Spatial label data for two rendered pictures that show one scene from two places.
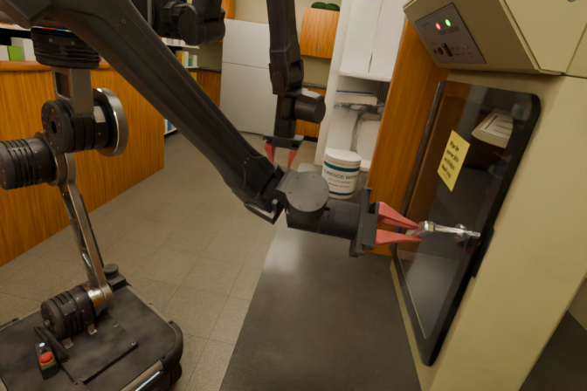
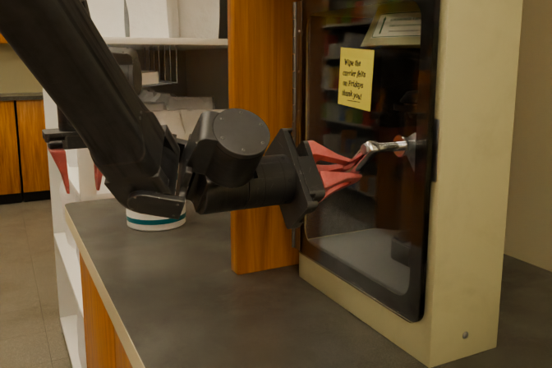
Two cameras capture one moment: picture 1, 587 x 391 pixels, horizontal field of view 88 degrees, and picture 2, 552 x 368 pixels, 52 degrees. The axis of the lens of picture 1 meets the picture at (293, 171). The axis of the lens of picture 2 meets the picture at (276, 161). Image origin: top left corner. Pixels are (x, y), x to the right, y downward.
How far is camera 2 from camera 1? 27 cm
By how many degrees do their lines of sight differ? 32
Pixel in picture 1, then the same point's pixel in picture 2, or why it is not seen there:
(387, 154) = not seen: hidden behind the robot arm
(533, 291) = (482, 175)
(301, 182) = (230, 123)
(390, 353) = (366, 347)
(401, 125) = (258, 71)
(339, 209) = (265, 163)
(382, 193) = not seen: hidden behind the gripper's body
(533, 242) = (470, 121)
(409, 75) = (251, 2)
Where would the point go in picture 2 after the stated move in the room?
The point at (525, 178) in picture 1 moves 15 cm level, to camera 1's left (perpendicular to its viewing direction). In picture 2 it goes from (448, 55) to (336, 54)
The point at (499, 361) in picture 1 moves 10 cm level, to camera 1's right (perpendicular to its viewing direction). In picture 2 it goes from (478, 273) to (530, 258)
